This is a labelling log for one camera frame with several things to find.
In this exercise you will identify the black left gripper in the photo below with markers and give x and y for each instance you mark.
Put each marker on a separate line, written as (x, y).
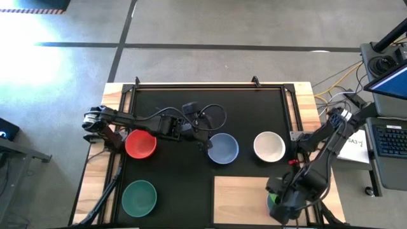
(194, 130)

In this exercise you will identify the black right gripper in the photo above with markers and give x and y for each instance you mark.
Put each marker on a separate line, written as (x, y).
(295, 190)

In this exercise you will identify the blue plastic bowl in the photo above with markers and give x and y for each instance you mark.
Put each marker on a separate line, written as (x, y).
(224, 149)

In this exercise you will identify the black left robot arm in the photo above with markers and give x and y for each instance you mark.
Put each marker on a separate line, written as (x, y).
(133, 121)

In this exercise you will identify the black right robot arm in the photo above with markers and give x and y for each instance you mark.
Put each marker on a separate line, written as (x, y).
(324, 152)

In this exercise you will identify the small red tag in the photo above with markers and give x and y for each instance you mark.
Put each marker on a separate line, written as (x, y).
(294, 162)

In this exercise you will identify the light wooden board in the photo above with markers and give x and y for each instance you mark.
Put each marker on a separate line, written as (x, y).
(238, 200)

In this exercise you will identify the white plastic bowl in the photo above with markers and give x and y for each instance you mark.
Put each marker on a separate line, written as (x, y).
(269, 147)

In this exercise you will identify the red-orange plastic bowl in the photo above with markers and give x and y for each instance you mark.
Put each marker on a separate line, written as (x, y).
(140, 144)

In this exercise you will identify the green plastic bowl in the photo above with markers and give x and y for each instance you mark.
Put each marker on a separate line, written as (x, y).
(139, 198)

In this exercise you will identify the white paper sheet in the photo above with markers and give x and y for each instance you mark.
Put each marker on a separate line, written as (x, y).
(356, 149)

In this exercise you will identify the black caster wheel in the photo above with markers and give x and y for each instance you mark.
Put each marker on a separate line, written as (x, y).
(369, 191)

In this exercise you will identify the grey computer cart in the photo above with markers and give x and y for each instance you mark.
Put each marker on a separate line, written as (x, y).
(391, 171)

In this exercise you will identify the black power strip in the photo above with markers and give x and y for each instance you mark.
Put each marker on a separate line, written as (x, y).
(355, 99)

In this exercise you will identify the black computer keyboard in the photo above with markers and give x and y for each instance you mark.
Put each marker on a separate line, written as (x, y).
(391, 140)

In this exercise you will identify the computer monitor blue screen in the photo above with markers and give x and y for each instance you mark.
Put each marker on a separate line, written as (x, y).
(394, 84)

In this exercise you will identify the grey metal stand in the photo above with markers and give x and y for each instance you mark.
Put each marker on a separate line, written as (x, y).
(19, 151)

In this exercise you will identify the black monitor pole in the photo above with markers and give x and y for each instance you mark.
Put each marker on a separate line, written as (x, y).
(391, 35)

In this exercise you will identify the black box device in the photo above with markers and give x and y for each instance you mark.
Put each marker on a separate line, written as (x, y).
(8, 128)

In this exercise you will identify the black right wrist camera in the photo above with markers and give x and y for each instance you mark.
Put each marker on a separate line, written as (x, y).
(287, 210)

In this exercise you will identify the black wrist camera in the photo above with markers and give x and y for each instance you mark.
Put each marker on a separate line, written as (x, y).
(190, 108)
(287, 210)

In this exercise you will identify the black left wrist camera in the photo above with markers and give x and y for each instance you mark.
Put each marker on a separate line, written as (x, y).
(190, 108)

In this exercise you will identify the grey metal bracket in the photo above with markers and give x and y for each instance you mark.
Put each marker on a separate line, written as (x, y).
(295, 136)

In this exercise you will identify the black aluminium table frame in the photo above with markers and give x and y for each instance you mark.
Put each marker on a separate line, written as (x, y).
(206, 86)

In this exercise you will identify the black frame strut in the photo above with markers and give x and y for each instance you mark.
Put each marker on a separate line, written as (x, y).
(327, 216)
(105, 194)

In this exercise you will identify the black frame clamp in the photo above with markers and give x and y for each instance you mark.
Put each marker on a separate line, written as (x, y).
(255, 81)
(137, 81)

